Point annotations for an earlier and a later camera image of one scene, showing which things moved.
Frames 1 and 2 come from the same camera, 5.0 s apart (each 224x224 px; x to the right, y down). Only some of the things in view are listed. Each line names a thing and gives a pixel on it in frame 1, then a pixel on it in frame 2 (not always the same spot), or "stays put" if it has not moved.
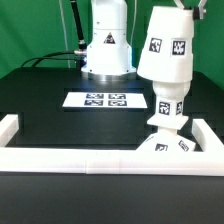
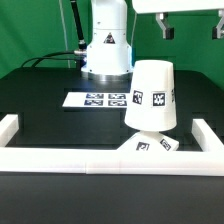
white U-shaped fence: [207, 159] stays put
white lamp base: [167, 140] to [150, 141]
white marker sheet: [105, 100] stays put
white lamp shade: [167, 52] to [152, 104]
